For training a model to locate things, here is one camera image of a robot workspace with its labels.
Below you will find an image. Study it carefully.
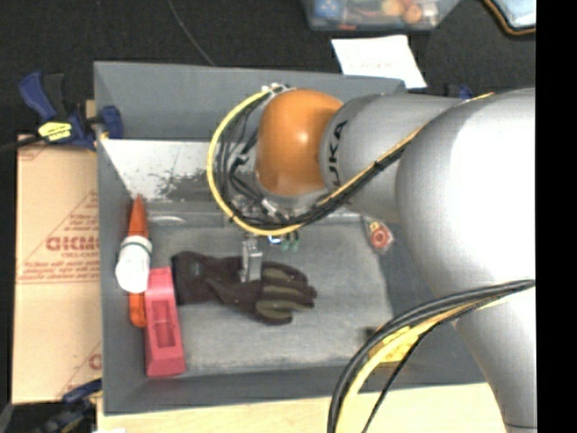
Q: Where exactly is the dark brown and olive glove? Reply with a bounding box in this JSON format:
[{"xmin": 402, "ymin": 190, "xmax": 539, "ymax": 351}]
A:
[{"xmin": 170, "ymin": 250, "xmax": 319, "ymax": 327}]

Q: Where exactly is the grey metal bin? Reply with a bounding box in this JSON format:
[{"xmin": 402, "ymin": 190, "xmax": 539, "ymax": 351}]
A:
[{"xmin": 93, "ymin": 60, "xmax": 489, "ymax": 415}]

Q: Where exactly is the pink plastic box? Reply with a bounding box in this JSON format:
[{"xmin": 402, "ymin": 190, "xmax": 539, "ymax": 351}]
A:
[{"xmin": 143, "ymin": 266, "xmax": 188, "ymax": 379}]

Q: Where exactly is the white plastic bottle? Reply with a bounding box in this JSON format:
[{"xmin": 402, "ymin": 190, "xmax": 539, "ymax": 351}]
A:
[{"xmin": 114, "ymin": 235, "xmax": 154, "ymax": 295}]

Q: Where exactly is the orange pointed tool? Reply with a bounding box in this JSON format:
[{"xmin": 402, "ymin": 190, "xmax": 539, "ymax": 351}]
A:
[{"xmin": 127, "ymin": 194, "xmax": 151, "ymax": 329}]

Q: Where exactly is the clear packet with red disc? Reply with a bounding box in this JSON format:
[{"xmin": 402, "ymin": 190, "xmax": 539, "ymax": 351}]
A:
[{"xmin": 362, "ymin": 216, "xmax": 396, "ymax": 256}]

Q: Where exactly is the brown cardboard board red print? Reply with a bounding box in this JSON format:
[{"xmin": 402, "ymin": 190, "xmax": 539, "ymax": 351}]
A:
[{"xmin": 11, "ymin": 134, "xmax": 105, "ymax": 405}]

